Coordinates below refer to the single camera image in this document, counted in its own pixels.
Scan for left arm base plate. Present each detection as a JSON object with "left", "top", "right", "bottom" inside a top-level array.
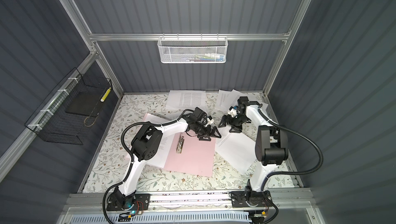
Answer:
[{"left": 106, "top": 193, "right": 151, "bottom": 212}]

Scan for black wire basket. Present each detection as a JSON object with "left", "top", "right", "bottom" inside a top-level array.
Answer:
[{"left": 25, "top": 69, "right": 112, "bottom": 145}]

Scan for black flat pad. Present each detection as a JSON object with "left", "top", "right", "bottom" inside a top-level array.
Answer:
[{"left": 66, "top": 92, "right": 104, "bottom": 117}]

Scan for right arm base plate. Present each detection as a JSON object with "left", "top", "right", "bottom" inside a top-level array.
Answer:
[{"left": 229, "top": 191, "right": 272, "bottom": 208}]

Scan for white wire mesh basket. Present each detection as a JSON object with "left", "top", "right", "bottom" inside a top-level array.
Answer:
[{"left": 157, "top": 37, "right": 229, "bottom": 64}]

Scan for yellow marker pen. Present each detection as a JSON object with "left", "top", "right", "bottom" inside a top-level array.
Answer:
[{"left": 100, "top": 87, "right": 112, "bottom": 102}]

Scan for aluminium front rail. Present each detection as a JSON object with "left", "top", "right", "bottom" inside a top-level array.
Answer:
[{"left": 61, "top": 188, "right": 316, "bottom": 215}]

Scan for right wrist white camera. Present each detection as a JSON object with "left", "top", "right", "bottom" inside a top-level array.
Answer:
[{"left": 227, "top": 106, "right": 238, "bottom": 117}]

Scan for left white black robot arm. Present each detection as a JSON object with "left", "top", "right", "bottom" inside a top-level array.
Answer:
[{"left": 111, "top": 107, "right": 222, "bottom": 210}]

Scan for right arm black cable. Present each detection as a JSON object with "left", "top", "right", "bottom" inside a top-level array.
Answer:
[{"left": 256, "top": 106, "right": 324, "bottom": 224}]

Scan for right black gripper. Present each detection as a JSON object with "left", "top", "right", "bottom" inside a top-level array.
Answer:
[{"left": 219, "top": 115, "right": 249, "bottom": 133}]

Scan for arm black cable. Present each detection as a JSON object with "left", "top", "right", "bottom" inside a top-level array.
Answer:
[
  {"left": 256, "top": 106, "right": 324, "bottom": 224},
  {"left": 101, "top": 108, "right": 196, "bottom": 224}
]

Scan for pink paper folder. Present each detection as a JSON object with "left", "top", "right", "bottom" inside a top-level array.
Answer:
[{"left": 158, "top": 120, "right": 216, "bottom": 177}]

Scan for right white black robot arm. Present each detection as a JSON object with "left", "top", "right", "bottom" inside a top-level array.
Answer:
[{"left": 216, "top": 96, "right": 288, "bottom": 207}]

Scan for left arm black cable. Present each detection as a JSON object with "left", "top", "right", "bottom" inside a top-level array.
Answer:
[{"left": 101, "top": 108, "right": 196, "bottom": 224}]

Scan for markers in white basket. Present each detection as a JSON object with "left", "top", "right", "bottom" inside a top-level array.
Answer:
[{"left": 180, "top": 53, "right": 226, "bottom": 63}]

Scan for metal folder clip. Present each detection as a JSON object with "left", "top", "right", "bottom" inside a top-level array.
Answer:
[{"left": 176, "top": 133, "right": 185, "bottom": 154}]

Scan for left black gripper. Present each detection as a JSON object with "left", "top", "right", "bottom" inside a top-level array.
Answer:
[{"left": 193, "top": 122, "right": 221, "bottom": 140}]

